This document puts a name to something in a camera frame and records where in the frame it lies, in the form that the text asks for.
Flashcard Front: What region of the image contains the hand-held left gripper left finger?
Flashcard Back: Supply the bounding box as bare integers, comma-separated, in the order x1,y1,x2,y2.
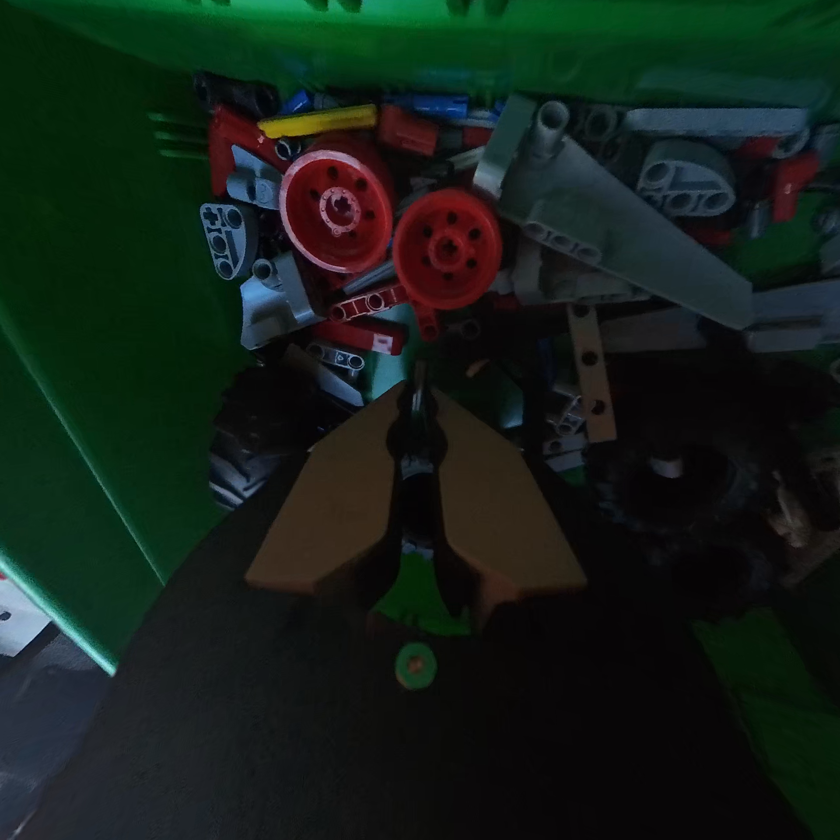
244,382,409,598

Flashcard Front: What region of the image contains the red lego wheel hub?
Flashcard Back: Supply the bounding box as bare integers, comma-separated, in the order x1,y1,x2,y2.
279,150,395,273
392,190,505,311

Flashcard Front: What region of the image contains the green plastic bin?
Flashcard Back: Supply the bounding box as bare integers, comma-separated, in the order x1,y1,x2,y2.
0,0,840,840

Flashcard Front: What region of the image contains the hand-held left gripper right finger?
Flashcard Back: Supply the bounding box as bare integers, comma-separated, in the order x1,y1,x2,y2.
425,387,589,632

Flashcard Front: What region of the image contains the large grey lego panel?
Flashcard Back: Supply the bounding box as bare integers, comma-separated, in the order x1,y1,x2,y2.
472,95,754,329

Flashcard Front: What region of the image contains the pile of lego pieces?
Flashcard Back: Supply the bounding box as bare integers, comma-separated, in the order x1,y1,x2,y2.
193,69,840,592

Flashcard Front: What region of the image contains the yellow lego beam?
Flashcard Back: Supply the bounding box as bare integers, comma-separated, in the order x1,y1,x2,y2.
257,104,378,140

